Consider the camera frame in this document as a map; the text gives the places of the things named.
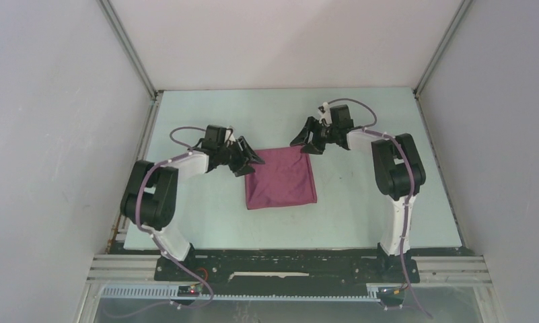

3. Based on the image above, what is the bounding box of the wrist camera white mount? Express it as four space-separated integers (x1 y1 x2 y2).
318 102 332 125
225 127 236 145

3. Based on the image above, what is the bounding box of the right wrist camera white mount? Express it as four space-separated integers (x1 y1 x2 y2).
318 102 332 125

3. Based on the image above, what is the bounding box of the left aluminium corner post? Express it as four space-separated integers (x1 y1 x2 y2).
96 0 158 100

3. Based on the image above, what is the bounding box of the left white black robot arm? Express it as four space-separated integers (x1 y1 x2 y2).
120 125 265 281

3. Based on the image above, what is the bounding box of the aluminium corner post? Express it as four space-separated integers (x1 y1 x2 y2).
96 0 158 100
413 0 475 100

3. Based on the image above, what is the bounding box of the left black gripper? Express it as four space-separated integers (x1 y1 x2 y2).
217 136 264 177

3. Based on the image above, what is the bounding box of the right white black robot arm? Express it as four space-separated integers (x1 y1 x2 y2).
290 99 427 281

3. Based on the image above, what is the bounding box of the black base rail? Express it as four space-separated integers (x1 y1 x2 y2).
154 248 420 295

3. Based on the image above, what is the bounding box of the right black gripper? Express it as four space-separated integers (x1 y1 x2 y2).
289 116 338 155

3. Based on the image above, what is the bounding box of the white cable duct strip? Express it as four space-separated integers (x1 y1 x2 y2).
100 284 404 302

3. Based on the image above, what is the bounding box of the right aluminium corner post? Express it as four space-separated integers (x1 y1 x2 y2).
413 0 475 100

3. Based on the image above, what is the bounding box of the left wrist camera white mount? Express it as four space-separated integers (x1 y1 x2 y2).
225 127 236 145

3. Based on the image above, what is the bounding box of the maroon satin cloth napkin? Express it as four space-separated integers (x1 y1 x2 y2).
245 147 318 210

